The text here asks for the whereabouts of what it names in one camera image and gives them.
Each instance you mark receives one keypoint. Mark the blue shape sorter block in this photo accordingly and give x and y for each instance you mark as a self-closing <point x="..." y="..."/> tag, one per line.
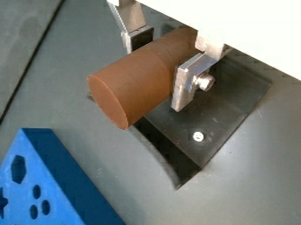
<point x="45" y="188"/>

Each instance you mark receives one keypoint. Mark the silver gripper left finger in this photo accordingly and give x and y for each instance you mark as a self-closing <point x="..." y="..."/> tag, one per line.
<point x="137" y="33"/>

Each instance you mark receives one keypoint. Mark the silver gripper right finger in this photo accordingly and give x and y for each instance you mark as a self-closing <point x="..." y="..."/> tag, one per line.
<point x="192" y="73"/>

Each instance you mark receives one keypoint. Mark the brown round cylinder peg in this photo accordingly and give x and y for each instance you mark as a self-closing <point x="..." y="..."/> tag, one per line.
<point x="134" y="84"/>

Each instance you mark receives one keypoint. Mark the dark grey curved cradle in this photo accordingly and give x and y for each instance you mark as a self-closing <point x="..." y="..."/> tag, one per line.
<point x="189" y="136"/>

